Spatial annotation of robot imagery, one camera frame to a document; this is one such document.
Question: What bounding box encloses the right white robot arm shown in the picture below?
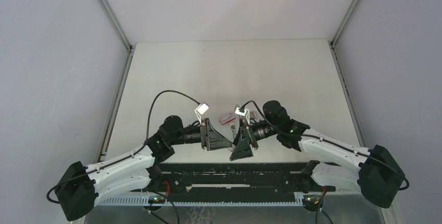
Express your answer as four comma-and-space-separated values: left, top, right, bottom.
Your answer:
229, 100, 410, 208

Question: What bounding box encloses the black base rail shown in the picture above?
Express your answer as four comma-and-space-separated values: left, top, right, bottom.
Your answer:
141, 162, 324, 202

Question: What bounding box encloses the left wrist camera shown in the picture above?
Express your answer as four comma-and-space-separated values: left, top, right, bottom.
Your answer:
194, 102, 209, 124

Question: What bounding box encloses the left black cable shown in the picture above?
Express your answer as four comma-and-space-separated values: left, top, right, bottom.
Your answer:
46, 90, 202, 204

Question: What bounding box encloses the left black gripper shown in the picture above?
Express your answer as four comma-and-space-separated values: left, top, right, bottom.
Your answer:
169, 118, 231, 151

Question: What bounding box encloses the right black cable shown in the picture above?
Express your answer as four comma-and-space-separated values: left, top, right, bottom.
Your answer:
241, 100, 410, 191

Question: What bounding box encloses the red white staple box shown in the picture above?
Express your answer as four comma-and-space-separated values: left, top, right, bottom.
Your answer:
218, 112, 236, 125

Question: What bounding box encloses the right green circuit board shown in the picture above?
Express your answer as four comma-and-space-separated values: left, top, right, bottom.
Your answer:
302, 196, 322, 206

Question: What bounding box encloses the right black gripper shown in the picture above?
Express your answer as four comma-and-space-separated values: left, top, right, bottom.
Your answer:
229, 119, 279, 161

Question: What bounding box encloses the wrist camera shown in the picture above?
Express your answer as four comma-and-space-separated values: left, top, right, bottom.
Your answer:
194, 102, 209, 124
234, 105, 250, 126

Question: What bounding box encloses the beige mini stapler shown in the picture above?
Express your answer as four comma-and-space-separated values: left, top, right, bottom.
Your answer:
230, 124, 238, 140

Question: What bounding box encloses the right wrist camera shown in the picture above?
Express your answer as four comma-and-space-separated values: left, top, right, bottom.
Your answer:
234, 105, 250, 126

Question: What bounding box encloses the green circuit board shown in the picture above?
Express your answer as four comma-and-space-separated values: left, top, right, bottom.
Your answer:
302, 196, 322, 206
148, 196, 166, 205

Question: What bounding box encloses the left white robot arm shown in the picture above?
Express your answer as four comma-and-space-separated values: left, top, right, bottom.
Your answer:
54, 115, 232, 221

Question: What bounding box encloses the right aluminium frame post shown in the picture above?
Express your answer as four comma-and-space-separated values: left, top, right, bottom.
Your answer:
328, 0, 366, 146

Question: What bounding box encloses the aluminium frame post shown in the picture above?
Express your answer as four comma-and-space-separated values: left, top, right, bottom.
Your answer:
97, 0, 133, 161
328, 0, 366, 146

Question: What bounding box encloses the left green circuit board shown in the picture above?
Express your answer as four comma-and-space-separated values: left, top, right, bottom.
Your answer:
148, 196, 166, 205

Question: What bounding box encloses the left aluminium frame post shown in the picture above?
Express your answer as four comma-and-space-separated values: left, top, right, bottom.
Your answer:
97, 0, 133, 161

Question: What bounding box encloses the black cable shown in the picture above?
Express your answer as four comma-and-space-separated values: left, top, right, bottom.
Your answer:
241, 100, 410, 191
46, 90, 202, 204

